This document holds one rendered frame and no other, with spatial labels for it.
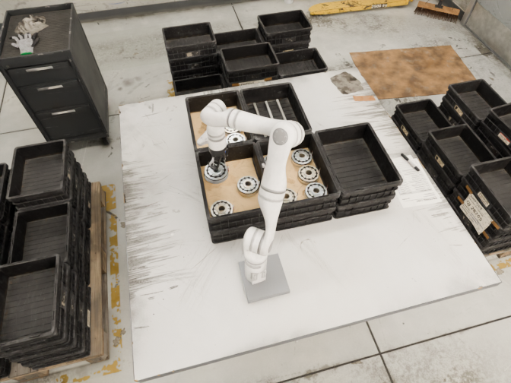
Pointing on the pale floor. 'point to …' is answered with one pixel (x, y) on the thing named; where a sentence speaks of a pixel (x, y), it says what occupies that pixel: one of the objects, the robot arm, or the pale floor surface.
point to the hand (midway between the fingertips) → (220, 166)
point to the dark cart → (57, 75)
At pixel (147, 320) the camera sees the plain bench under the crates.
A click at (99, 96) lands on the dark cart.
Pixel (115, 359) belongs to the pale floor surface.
